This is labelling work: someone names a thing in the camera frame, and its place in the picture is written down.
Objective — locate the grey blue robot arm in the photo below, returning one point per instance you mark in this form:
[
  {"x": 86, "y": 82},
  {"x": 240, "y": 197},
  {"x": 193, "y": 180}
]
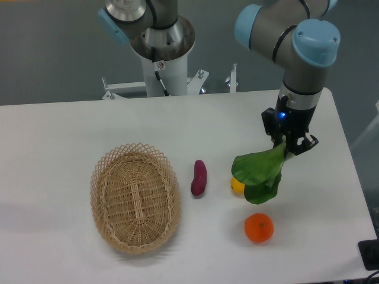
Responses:
[{"x": 292, "y": 34}]

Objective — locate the green leafy vegetable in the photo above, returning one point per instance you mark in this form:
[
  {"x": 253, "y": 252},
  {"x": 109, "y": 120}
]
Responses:
[{"x": 260, "y": 173}]

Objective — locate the purple sweet potato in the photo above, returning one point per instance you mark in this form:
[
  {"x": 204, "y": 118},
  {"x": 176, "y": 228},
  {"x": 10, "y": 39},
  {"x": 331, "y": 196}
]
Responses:
[{"x": 199, "y": 181}]

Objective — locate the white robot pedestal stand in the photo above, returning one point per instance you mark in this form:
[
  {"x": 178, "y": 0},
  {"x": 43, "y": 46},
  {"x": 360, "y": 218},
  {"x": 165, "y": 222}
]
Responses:
[{"x": 164, "y": 58}]

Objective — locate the black device at edge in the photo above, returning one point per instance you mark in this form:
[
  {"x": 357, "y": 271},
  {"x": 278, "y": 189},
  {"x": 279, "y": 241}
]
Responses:
[{"x": 369, "y": 253}]

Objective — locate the orange tangerine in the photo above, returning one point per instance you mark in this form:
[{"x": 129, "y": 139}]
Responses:
[{"x": 259, "y": 228}]

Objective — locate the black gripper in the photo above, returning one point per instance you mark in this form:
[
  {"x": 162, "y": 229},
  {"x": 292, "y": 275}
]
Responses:
[{"x": 291, "y": 118}]

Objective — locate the woven wicker basket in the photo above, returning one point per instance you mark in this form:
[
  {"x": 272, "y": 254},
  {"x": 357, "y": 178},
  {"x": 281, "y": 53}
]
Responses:
[{"x": 135, "y": 198}]

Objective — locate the yellow lemon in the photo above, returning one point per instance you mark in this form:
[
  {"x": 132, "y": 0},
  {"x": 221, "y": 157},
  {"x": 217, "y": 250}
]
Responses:
[{"x": 237, "y": 187}]

